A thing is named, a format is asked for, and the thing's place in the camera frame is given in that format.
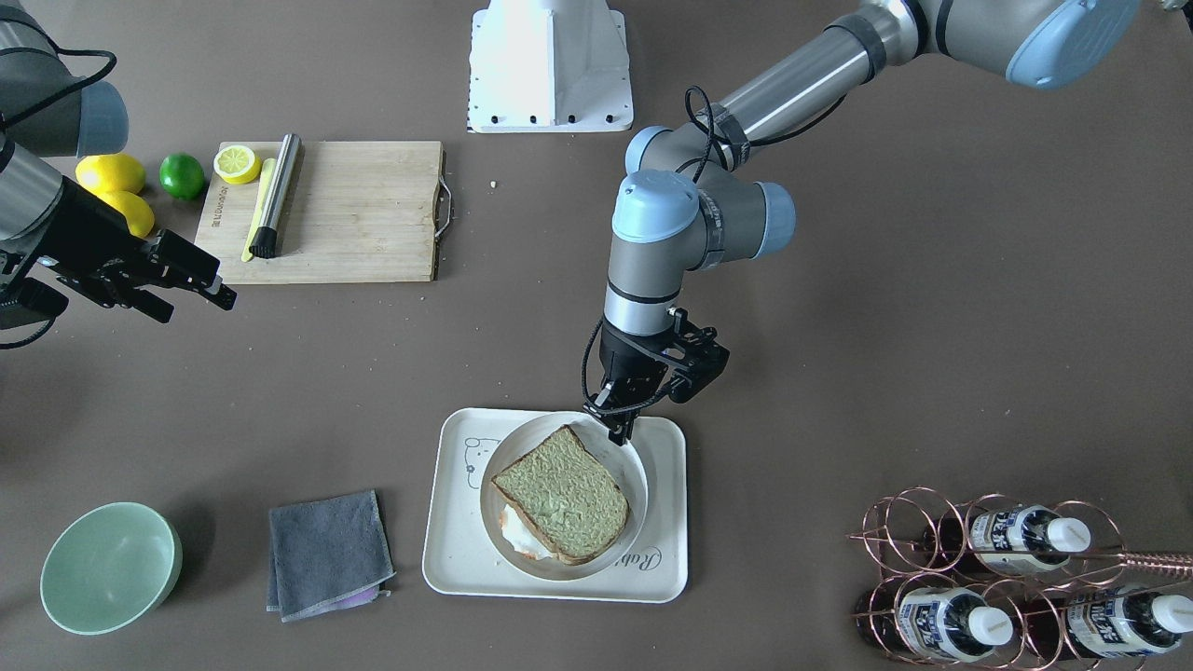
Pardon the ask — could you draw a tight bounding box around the bread slice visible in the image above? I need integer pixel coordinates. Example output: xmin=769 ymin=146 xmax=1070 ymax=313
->
xmin=489 ymin=425 xmax=631 ymax=566

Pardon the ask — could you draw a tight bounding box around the black handled knife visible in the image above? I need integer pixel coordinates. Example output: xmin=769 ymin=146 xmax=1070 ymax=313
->
xmin=241 ymin=133 xmax=302 ymax=261

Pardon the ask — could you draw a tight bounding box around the half cut lemon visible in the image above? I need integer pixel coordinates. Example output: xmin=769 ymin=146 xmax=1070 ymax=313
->
xmin=214 ymin=144 xmax=262 ymax=185

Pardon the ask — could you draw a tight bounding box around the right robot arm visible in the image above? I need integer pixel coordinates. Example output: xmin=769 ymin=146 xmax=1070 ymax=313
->
xmin=1 ymin=1 xmax=236 ymax=330

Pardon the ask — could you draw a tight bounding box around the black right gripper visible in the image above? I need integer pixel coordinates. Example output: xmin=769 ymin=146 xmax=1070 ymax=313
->
xmin=33 ymin=181 xmax=236 ymax=324

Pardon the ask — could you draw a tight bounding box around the tea bottle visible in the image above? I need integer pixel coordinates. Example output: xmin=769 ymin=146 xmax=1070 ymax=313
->
xmin=854 ymin=585 xmax=1016 ymax=663
xmin=1026 ymin=583 xmax=1192 ymax=660
xmin=916 ymin=505 xmax=1092 ymax=581

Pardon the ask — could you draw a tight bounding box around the copper wire bottle rack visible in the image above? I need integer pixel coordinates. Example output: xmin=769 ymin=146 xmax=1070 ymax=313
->
xmin=853 ymin=486 xmax=1189 ymax=670

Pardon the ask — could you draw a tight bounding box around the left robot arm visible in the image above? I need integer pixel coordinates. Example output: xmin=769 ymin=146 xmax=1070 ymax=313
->
xmin=585 ymin=1 xmax=1139 ymax=445

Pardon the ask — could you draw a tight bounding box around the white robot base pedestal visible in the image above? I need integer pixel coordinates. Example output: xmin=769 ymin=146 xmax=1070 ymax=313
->
xmin=466 ymin=1 xmax=635 ymax=133

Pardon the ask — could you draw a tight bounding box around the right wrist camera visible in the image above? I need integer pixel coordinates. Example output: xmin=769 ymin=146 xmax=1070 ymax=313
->
xmin=1 ymin=279 xmax=69 ymax=330

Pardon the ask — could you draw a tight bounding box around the yellow lemon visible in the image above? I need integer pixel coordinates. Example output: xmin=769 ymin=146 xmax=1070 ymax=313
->
xmin=98 ymin=190 xmax=155 ymax=240
xmin=74 ymin=153 xmax=146 ymax=195

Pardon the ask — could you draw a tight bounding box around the green lime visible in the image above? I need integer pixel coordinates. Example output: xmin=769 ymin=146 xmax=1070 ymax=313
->
xmin=157 ymin=153 xmax=206 ymax=202

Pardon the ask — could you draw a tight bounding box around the grey folded cloth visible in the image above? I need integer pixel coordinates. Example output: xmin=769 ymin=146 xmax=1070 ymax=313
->
xmin=266 ymin=490 xmax=396 ymax=622

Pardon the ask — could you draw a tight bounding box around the wooden cutting board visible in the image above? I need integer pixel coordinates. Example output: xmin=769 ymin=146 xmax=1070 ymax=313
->
xmin=194 ymin=141 xmax=444 ymax=287

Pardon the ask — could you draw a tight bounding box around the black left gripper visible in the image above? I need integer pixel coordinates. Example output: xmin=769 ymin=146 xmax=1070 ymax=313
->
xmin=583 ymin=318 xmax=673 ymax=445

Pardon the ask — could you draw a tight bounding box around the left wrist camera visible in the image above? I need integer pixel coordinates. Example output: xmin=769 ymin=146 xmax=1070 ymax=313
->
xmin=665 ymin=308 xmax=730 ymax=404

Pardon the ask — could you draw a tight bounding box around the cream rabbit tray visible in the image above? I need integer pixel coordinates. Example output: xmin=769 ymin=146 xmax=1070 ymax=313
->
xmin=422 ymin=408 xmax=690 ymax=604

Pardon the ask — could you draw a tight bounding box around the tea bottle top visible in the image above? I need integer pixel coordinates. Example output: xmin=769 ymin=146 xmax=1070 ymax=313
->
xmin=916 ymin=505 xmax=1092 ymax=581

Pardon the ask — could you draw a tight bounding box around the yellow lemon lower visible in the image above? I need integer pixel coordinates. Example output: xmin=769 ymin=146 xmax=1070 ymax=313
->
xmin=98 ymin=190 xmax=155 ymax=240

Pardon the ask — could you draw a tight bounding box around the yellow lemon upper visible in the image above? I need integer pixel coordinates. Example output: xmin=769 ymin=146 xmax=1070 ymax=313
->
xmin=74 ymin=153 xmax=146 ymax=195

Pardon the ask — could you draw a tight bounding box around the white round plate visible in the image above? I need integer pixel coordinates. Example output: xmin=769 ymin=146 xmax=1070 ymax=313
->
xmin=480 ymin=412 xmax=651 ymax=581

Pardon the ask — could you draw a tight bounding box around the mint green bowl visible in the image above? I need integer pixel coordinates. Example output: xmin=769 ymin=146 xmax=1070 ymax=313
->
xmin=39 ymin=501 xmax=183 ymax=636

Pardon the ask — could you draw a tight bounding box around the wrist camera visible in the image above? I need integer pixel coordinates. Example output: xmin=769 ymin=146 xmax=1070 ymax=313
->
xmin=665 ymin=308 xmax=730 ymax=404
xmin=1 ymin=279 xmax=69 ymax=330

